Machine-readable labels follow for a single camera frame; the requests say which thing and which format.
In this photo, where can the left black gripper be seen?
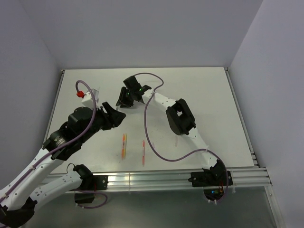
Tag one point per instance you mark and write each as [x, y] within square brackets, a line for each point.
[112, 118]

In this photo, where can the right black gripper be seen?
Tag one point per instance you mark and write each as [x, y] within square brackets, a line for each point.
[122, 99]

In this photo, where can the pink pen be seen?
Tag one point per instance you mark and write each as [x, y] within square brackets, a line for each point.
[143, 153]

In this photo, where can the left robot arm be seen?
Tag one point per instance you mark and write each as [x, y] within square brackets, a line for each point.
[25, 194]

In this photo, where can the orange pen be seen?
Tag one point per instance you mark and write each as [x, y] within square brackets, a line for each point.
[123, 147]

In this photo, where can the yellow pen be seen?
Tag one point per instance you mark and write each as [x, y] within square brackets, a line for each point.
[125, 146]

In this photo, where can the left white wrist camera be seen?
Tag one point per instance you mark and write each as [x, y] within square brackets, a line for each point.
[88, 100]

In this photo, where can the red cable connector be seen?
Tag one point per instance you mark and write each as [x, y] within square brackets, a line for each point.
[80, 94]

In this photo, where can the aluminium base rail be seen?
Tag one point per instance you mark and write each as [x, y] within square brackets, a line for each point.
[178, 180]

